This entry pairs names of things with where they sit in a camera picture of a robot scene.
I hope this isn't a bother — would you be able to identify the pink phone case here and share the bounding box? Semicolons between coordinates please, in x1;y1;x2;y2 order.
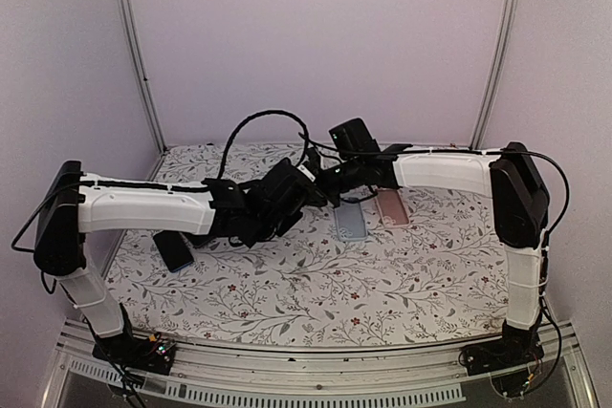
375;189;409;228

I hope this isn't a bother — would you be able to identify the light blue phone case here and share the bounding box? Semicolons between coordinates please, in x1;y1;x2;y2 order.
334;203;367;242

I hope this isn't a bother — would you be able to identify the black phone white case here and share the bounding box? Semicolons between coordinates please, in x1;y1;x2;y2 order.
153;231;194;273

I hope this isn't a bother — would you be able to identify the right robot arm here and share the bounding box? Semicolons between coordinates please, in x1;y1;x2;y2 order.
317;118;550;366

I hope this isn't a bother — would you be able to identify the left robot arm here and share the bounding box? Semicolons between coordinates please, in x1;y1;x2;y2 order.
11;160;316;364

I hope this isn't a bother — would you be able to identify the floral patterned table mat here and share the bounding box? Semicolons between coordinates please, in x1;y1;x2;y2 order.
93;142;541;350

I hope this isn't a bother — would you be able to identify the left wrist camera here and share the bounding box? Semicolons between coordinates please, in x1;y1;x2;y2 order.
297;163;317;183

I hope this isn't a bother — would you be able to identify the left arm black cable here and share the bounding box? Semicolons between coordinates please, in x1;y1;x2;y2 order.
217;109;312;184

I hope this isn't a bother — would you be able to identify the front aluminium rail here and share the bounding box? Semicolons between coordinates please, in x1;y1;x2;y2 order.
39;320;602;407

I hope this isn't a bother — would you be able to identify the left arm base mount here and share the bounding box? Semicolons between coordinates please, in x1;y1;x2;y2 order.
93;333;176;376

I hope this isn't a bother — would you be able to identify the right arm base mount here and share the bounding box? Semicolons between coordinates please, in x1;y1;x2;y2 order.
458;338;544;376

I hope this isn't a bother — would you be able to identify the right aluminium frame post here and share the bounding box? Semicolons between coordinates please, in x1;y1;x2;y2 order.
470;0;519;149

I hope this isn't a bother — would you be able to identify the aluminium frame post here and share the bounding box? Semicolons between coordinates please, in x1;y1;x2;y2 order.
117;0;167;154
470;0;519;149

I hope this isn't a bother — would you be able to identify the left aluminium frame post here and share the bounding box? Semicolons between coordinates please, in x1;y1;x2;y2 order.
117;0;167;154

